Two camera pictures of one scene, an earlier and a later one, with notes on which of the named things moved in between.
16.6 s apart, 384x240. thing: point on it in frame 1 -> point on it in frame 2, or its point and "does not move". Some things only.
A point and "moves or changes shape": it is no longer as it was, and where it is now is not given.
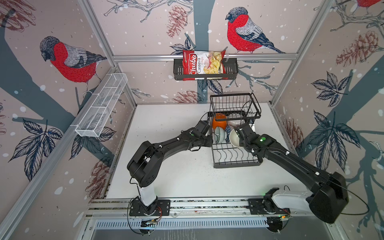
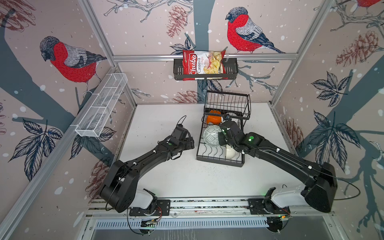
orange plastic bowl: (220, 120) moves or changes shape
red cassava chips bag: (203, 62) does not move
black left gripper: (210, 141) -> (190, 143)
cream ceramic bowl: (234, 139) moves or changes shape
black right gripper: (256, 137) -> (220, 139)
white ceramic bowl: (235, 123) moves or changes shape
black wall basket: (231, 68) does not move
